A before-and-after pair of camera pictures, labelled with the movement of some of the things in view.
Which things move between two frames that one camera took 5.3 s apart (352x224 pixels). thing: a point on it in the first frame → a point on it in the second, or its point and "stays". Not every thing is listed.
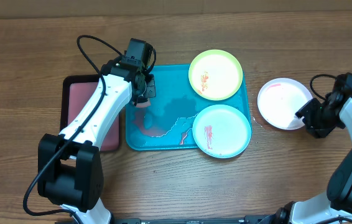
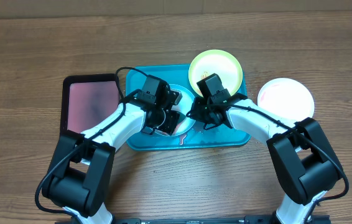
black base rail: [181, 220] stays
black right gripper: [309, 112] → [201, 116]
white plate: [278, 100] stays
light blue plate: [221, 131] → [182, 107]
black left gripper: [148, 88] → [170, 125]
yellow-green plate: [216, 74] stays
